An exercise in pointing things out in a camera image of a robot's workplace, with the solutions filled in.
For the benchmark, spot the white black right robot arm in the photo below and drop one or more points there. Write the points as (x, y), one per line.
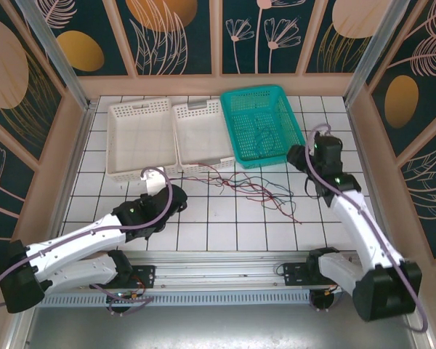
(385, 294)

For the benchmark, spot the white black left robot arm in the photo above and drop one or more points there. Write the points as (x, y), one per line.
(76, 236)

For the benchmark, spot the teal perforated plastic basket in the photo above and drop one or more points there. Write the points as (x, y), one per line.
(240, 120)

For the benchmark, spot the white perforated plastic basket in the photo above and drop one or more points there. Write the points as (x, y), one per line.
(141, 131)

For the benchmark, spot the small controller board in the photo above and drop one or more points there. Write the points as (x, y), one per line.
(121, 296)
(327, 294)

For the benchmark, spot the grey metal sheet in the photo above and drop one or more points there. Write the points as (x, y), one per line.
(218, 327)

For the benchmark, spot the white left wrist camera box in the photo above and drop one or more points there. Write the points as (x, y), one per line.
(154, 185)

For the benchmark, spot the aluminium table edge rail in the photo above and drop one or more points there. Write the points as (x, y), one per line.
(353, 121)

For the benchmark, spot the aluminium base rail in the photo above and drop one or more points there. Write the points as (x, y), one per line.
(218, 272)

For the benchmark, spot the aluminium frame post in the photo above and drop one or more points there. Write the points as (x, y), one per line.
(60, 62)
(370, 54)

